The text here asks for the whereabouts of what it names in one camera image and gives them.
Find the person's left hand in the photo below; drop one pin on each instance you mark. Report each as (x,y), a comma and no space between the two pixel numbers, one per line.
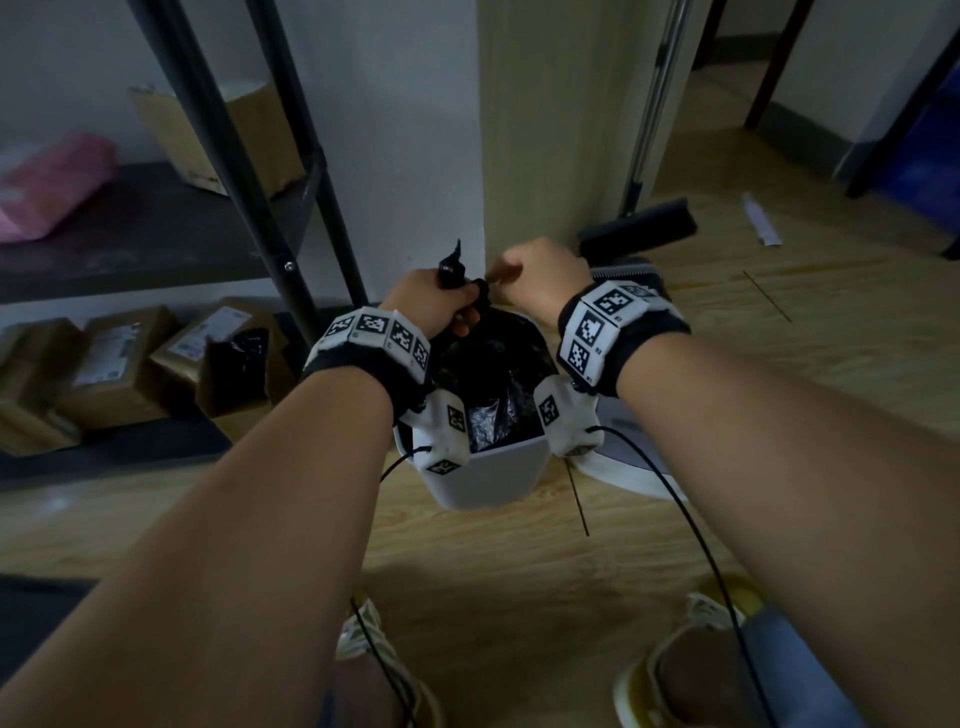
(424,298)

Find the white dustpan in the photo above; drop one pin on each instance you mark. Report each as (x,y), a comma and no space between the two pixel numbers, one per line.
(626,457)

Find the white trash bin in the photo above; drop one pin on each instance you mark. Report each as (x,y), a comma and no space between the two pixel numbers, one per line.
(495,472)

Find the black trash bag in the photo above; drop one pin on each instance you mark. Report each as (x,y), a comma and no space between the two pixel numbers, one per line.
(491,367)

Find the black broom head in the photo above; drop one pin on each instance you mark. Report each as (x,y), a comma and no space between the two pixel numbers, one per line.
(637,229)

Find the dark furniture leg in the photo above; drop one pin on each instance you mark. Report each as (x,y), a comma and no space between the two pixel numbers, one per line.
(904,116)
(778,60)

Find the person's right forearm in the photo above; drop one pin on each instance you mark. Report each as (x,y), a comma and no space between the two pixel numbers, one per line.
(787,465)

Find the person's shoe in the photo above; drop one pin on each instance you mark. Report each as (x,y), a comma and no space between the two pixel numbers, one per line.
(660,675)
(375,652)

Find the light wooden panel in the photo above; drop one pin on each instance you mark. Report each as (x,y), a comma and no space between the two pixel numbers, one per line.
(555,120)

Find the person's right hand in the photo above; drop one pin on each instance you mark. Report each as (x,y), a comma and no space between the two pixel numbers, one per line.
(544,279)

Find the blue plastic crate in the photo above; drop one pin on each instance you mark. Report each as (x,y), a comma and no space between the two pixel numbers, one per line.
(926,157)

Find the pink plastic bag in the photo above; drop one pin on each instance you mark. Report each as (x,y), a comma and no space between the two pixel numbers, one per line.
(49,184)

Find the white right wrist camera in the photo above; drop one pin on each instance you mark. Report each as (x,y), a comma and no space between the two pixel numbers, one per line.
(564,418)

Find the right marker wristband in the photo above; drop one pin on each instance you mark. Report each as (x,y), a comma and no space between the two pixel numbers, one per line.
(611,330)

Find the cardboard parcel with white label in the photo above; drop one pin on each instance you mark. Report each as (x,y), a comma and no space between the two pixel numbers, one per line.
(191,337)
(120,364)

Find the open cardboard box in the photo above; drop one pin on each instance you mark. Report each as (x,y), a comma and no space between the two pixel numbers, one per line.
(255,135)

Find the small black plastic bag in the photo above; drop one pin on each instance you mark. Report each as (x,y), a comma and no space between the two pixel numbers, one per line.
(236,369)

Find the person's left forearm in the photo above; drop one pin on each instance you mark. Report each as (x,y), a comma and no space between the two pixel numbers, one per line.
(225,540)

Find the left marker wristband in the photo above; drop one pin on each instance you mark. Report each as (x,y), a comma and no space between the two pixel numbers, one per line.
(369,346)

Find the person's left fingers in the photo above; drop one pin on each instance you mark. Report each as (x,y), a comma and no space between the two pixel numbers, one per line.
(466,309)

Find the small cardboard parcel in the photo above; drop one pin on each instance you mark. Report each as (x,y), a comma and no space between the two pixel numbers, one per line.
(34,390)

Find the marker wristband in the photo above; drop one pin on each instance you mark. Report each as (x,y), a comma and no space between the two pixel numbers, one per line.
(369,346)
(611,330)

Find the person's right fingers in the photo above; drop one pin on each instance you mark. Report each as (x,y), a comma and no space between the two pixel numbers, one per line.
(504,266)

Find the black metal shelf rack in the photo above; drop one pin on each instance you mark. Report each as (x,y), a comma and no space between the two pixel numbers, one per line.
(187,225)

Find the white paper scrap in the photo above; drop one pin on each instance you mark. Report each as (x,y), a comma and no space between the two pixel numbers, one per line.
(761,219)

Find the person's blue jeans leg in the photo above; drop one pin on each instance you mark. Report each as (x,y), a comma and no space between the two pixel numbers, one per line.
(802,675)

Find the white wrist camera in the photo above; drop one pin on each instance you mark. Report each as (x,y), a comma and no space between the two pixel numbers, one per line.
(564,418)
(441,435)

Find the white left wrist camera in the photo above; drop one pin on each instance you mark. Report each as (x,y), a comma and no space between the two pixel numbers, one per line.
(441,435)

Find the person's right shoe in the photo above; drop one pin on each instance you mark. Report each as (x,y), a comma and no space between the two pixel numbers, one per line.
(660,675)

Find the person's left shoe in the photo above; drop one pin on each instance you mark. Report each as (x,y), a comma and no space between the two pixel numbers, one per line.
(375,652)

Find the thin broom bristle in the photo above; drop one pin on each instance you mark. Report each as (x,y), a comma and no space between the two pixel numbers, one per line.
(577,499)
(766,296)

